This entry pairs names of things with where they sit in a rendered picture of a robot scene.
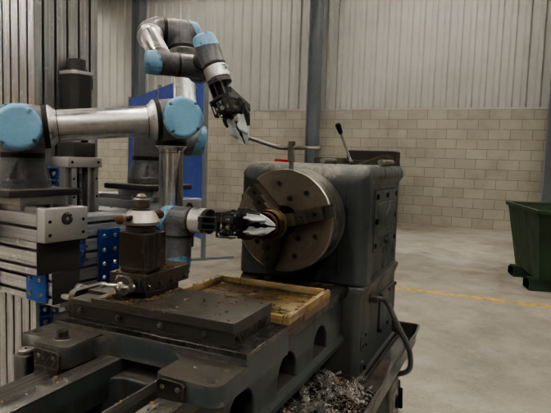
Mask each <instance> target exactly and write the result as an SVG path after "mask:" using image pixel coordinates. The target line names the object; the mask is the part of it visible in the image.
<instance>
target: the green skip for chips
mask: <svg viewBox="0 0 551 413"><path fill-rule="evenodd" d="M506 204H507V205H508V207H509V215H510V221H511V229H512V242H513V249H514V256H515V263H516V264H510V265H509V266H508V273H509V274H510V275H511V276H513V277H524V278H523V284H522V285H523V286H524V287H525V288H527V289H528V290H529V291H540V292H551V203H547V202H511V201H506Z"/></svg>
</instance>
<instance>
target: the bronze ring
mask: <svg viewBox="0 0 551 413"><path fill-rule="evenodd" d="M260 213H261V214H263V215H264V216H266V217H267V218H269V219H270V220H271V221H273V222H274V223H275V229H274V230H273V231H272V232H270V233H269V234H265V235H262V236H260V237H258V238H260V239H266V240H275V239H278V238H281V237H282V236H283V235H284V234H285V231H286V229H287V220H286V218H285V215H284V214H283V212H282V211H280V210H278V209H276V208H267V209H265V210H264V211H261V212H260ZM252 225H254V226H257V227H258V228H260V227H263V226H264V227H269V226H268V225H265V224H262V225H261V224H259V223H253V224H251V226H252Z"/></svg>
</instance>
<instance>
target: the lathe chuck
mask: <svg viewBox="0 0 551 413"><path fill-rule="evenodd" d="M257 180H258V181H259V182H260V184H261V185H262V186H263V187H264V189H265V190H266V191H267V192H268V193H269V194H270V195H271V197H272V198H273V199H274V200H275V202H276V203H277V204H278V205H279V206H280V207H281V206H284V208H283V209H282V210H281V211H282V212H283V211H284V209H285V208H286V207H290V208H291V209H293V210H294V212H296V211H303V210H307V209H312V208H316V207H323V206H327V205H332V209H333V213H334V218H329V219H325V220H319V221H314V222H310V223H306V224H301V225H297V227H296V229H295V231H294V232H291V231H289V230H287V229H286V232H289V233H290V234H289V235H285V240H284V242H283V245H282V248H281V251H280V256H279V259H278V262H277V265H276V268H275V270H278V271H282V272H294V271H298V270H303V269H305V268H307V267H309V266H311V265H314V264H316V263H317V262H319V261H321V260H322V259H324V258H325V257H326V256H327V255H328V254H329V253H330V252H331V251H332V250H333V248H334V247H335V244H336V243H337V242H338V239H339V236H340V232H341V228H342V211H341V207H340V204H339V200H338V198H337V196H336V194H335V192H334V190H333V189H332V187H331V186H329V185H328V183H327V182H326V181H325V180H324V179H323V178H321V177H320V176H318V175H316V174H314V173H312V172H310V171H308V170H301V169H278V170H271V171H268V172H266V173H265V174H263V175H260V176H259V177H258V178H257ZM249 188H250V187H248V188H247V190H246V191H245V193H244V195H243V197H242V200H241V203H240V206H239V207H241V208H246V207H247V208H252V209H254V210H255V211H256V210H257V209H256V207H255V206H254V205H253V200H252V198H251V197H250V196H249V195H248V194H247V193H246V192H247V191H248V190H249ZM243 241H244V244H245V246H246V248H247V249H248V251H249V252H250V253H251V254H252V256H253V257H254V258H255V259H256V260H258V261H259V262H260V263H261V259H262V254H263V251H264V250H262V245H263V241H261V239H260V238H254V239H250V240H243ZM331 245H332V247H331V249H330V250H329V251H328V252H327V250H328V249H329V247H330V246H331ZM326 252H327V253H326ZM262 264H263V265H265V264H264V263H262Z"/></svg>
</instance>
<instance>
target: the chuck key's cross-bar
mask: <svg viewBox="0 0 551 413"><path fill-rule="evenodd" d="M248 140H251V141H254V142H256V143H260V144H263V145H266V146H268V147H271V148H275V149H279V150H288V147H289V146H278V145H275V144H273V143H268V142H266V141H262V140H260V139H257V138H253V137H250V136H248ZM294 150H321V146H294Z"/></svg>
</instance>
